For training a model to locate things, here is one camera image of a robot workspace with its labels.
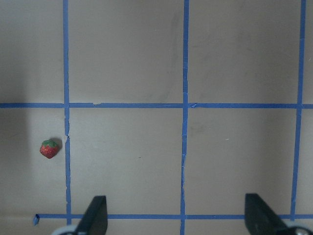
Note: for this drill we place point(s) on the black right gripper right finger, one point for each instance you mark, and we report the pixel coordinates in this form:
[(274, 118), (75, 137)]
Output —
[(260, 219)]

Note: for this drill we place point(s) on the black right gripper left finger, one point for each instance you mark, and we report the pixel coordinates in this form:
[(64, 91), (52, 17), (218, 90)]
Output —
[(95, 219)]

